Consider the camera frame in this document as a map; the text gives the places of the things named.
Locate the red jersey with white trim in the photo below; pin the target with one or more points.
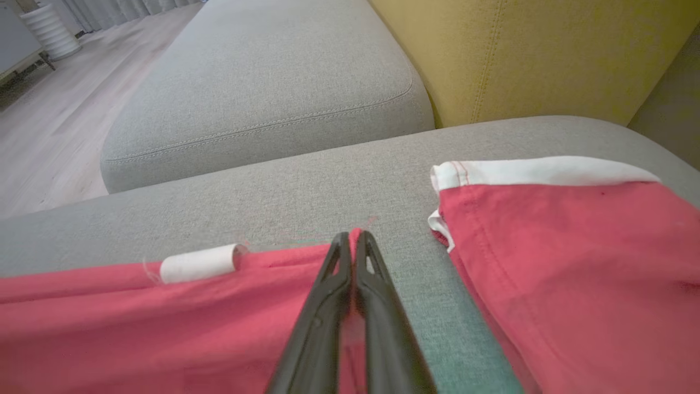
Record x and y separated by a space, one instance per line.
136 328

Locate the white cabinet with legs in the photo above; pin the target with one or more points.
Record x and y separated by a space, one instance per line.
16 38

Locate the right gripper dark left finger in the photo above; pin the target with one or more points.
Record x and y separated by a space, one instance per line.
320 339

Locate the white ribbed cylinder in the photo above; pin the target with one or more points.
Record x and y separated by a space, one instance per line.
52 33

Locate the light grey curtain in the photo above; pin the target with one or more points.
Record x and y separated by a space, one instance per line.
109 8

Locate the grey sofa ottoman cushion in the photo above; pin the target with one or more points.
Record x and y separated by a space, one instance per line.
262 82

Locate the red shorts with white stripe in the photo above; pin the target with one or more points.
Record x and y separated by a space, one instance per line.
574 273

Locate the large grey sofa seat cushion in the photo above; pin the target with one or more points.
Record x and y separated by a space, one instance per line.
273 208

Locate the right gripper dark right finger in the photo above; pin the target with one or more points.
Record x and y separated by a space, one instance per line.
388 339

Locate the dark olive sofa back cushion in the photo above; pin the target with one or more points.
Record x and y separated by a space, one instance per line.
675 109

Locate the mustard yellow sofa back cushion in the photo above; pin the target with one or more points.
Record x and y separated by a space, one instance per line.
547 54

